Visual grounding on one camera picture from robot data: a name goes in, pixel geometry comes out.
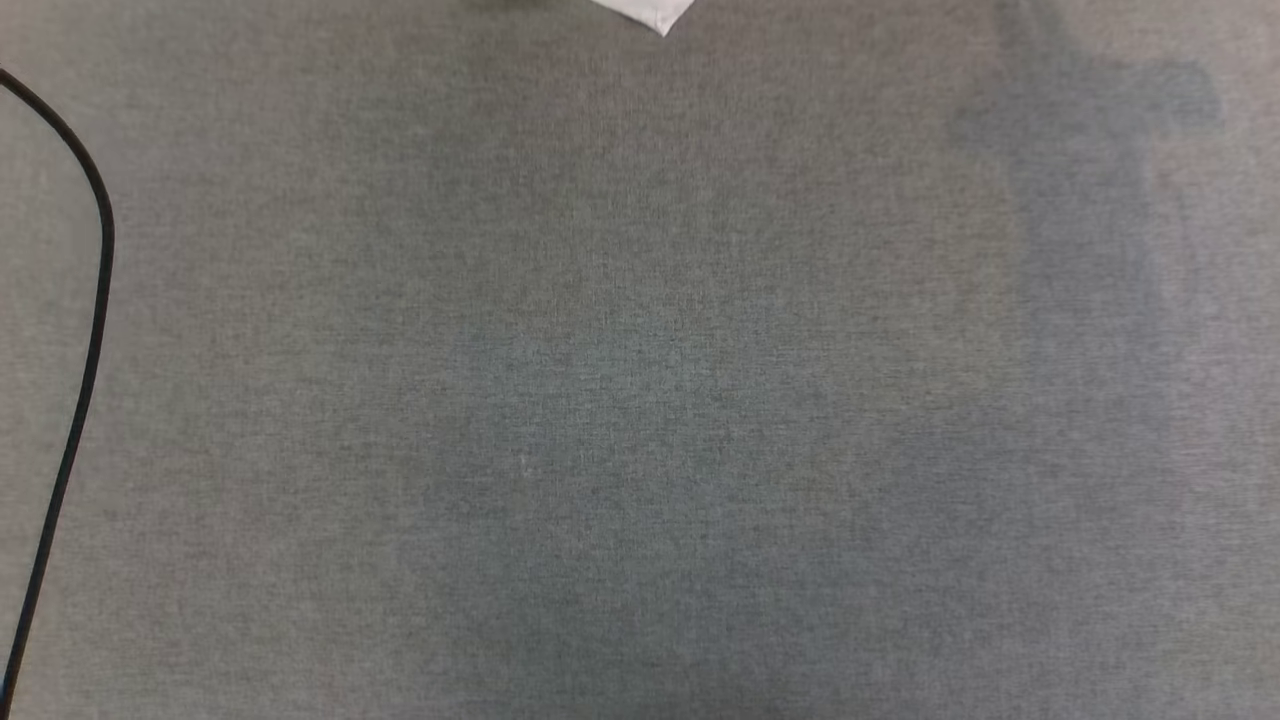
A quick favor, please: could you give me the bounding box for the red and white shirt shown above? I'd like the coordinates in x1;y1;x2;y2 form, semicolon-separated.
588;0;698;38

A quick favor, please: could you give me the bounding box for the grey fabric sofa cushion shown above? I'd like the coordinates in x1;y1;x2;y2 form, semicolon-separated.
0;0;1280;720

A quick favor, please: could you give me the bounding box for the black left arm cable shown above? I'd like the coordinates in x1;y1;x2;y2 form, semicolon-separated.
0;66;117;720

